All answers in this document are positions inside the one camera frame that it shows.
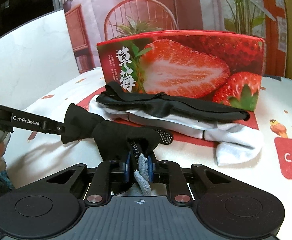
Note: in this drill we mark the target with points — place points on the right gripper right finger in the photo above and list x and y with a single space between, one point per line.
170 174

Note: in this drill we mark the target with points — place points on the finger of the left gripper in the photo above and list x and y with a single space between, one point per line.
54 127

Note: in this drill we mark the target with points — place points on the red strawberry cardboard box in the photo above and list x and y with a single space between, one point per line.
218 66

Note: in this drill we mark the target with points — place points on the white marble board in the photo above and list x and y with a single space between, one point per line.
35 58

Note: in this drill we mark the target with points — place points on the black dotted glove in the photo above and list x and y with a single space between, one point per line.
114 140

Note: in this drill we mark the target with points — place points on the black eye mask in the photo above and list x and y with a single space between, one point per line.
161 105

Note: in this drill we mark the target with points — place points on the grey knitted cloth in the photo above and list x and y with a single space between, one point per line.
141 175

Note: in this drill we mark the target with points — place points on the cartoon print table cloth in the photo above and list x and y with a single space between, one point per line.
270 170

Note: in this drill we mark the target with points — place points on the white sock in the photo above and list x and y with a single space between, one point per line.
234 147

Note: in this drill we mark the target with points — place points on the white cloth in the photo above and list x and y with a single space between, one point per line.
190 127

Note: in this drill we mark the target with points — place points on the printed living room backdrop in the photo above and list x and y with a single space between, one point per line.
93 21

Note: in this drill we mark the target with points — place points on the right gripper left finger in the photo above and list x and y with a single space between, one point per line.
111 176

